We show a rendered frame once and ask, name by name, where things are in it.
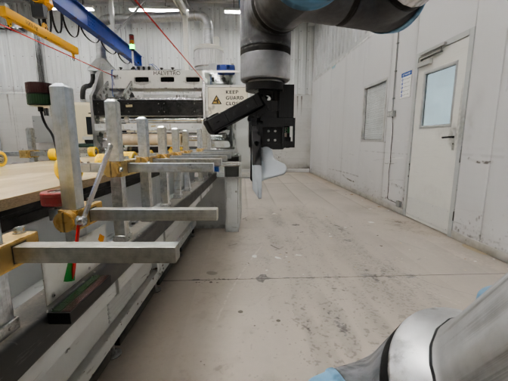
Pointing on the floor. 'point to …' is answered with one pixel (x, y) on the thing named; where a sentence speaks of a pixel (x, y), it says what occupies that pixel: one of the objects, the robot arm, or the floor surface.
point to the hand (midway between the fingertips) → (253, 192)
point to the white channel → (184, 30)
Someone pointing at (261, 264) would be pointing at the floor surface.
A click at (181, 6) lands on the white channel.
